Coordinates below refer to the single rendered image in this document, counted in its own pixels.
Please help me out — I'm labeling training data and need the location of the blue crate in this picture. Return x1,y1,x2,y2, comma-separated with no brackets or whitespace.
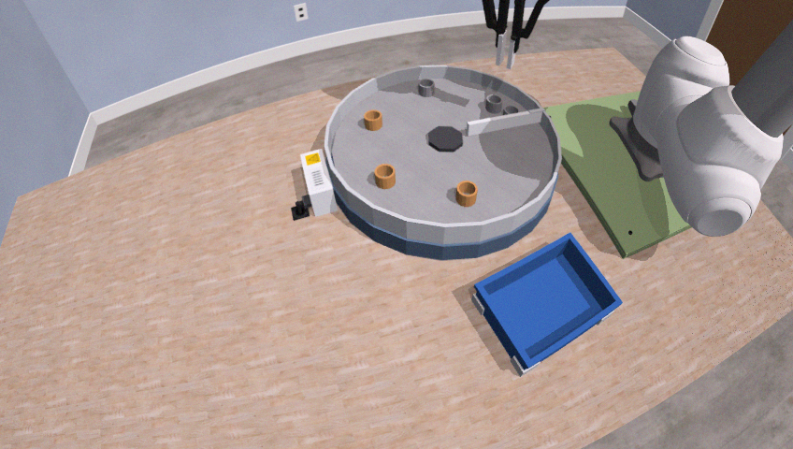
471,232,623,377

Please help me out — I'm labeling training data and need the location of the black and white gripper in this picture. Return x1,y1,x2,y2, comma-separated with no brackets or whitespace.
482,0,550,69

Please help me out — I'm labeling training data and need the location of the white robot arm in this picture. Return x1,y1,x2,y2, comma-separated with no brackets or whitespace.
609,20,793,237

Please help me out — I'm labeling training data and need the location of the bronze bushing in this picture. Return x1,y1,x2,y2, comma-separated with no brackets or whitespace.
364,110,382,131
375,164,396,189
456,181,478,207

